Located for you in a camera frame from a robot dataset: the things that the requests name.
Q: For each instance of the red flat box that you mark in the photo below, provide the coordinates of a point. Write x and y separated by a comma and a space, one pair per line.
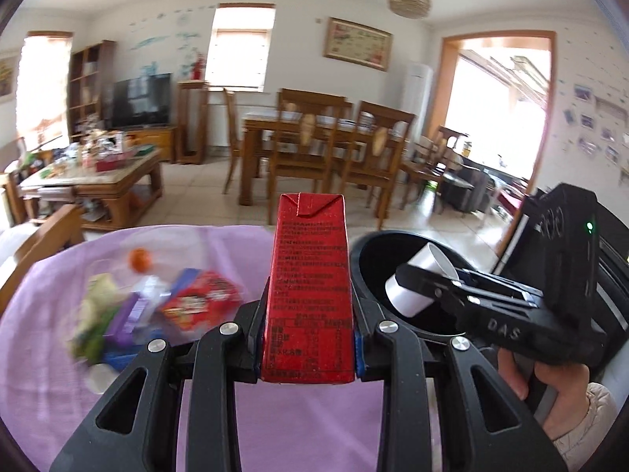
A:
114, 163

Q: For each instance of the wooden bookshelf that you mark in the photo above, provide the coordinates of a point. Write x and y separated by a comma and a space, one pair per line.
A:
91, 88

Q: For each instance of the clutter of small items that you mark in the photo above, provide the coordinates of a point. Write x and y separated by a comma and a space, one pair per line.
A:
73, 155

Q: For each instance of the white standing air conditioner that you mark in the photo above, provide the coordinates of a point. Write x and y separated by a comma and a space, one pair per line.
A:
416, 103

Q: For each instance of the group of wall photos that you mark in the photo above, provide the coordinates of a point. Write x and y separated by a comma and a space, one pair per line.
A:
587, 120

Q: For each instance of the red snack packet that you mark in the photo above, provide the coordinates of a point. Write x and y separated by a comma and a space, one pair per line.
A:
201, 300

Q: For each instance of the wooden armchair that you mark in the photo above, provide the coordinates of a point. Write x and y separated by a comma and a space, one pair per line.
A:
14, 191

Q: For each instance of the framed wall picture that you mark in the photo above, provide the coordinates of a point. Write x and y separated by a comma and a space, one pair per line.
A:
357, 43

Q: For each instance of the wooden television cabinet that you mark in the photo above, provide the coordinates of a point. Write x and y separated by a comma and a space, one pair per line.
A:
152, 142

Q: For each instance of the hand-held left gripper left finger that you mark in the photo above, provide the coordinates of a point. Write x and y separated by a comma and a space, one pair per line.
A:
248, 349

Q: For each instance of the blue box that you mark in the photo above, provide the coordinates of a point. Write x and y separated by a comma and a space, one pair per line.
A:
128, 354

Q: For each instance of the dark sofa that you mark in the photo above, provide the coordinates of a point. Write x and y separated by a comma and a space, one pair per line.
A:
464, 187

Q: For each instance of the clear bottle with orange cap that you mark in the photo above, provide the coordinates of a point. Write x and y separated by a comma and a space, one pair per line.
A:
140, 260

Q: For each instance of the white round object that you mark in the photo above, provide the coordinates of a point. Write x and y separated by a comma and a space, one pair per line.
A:
100, 378

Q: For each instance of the person's right hand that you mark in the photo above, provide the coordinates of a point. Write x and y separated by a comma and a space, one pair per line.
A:
560, 393

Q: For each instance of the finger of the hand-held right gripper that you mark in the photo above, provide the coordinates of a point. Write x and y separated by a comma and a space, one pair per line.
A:
511, 290
422, 280

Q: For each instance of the wooden coffee table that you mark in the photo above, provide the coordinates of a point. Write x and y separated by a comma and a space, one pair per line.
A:
123, 191

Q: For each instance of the white paper cup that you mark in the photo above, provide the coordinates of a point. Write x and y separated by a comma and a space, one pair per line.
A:
408, 297

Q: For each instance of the red drink carton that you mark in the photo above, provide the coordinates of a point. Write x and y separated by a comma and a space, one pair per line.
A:
307, 280

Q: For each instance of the small framed picture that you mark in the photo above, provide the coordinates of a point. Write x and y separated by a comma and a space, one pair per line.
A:
6, 76

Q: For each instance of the person's right forearm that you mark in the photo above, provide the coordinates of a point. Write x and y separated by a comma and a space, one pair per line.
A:
594, 423

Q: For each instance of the wooden dining table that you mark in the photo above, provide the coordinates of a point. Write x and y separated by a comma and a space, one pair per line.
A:
255, 128

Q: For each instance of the window with blind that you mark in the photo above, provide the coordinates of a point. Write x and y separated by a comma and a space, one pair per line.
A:
241, 54

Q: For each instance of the tall wooden stand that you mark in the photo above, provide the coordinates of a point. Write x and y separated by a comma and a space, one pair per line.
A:
192, 123

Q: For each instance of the green flat item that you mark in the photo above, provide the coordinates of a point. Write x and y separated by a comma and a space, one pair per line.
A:
143, 150

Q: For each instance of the purple blanket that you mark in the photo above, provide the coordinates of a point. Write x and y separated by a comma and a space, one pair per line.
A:
44, 319

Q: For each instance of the wooden sofa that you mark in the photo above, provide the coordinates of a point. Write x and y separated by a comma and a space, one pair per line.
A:
49, 236

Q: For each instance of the red ornament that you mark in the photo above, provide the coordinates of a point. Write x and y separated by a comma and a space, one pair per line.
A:
197, 68

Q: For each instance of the green snack packet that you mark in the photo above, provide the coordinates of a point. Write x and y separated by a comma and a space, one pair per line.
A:
96, 314

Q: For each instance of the black trash bin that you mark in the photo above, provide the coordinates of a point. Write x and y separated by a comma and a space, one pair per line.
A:
378, 265

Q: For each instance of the wooden door frame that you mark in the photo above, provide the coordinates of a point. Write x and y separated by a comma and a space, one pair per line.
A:
444, 108

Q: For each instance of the bright window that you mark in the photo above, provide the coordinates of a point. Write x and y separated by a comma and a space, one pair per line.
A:
42, 88

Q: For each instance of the black television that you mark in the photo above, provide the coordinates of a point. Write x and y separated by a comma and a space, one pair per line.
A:
142, 101

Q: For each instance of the wooden dining chair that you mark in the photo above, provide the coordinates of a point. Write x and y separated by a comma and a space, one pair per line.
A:
307, 157
432, 157
378, 162
231, 132

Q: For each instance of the purple box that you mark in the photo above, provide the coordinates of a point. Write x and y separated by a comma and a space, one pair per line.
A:
130, 317

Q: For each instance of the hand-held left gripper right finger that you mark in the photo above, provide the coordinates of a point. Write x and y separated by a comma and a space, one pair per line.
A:
366, 354

